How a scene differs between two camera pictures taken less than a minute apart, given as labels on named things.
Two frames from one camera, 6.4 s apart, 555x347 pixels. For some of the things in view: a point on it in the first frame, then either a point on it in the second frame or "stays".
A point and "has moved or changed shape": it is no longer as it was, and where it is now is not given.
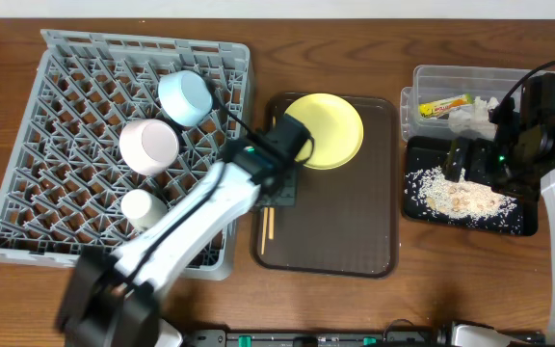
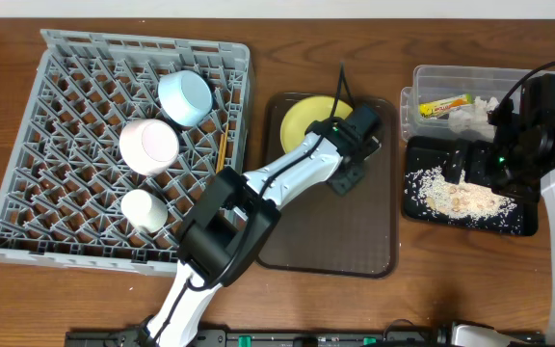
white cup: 143,208 stays
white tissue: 474,120 stays
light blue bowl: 184,96 stays
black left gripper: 282,191 → 347,174
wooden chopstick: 264,227 has moved or changed shape
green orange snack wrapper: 431,109 stays
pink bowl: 148,146 stays
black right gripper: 473,157 stays
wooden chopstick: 271,226 has moved or changed shape
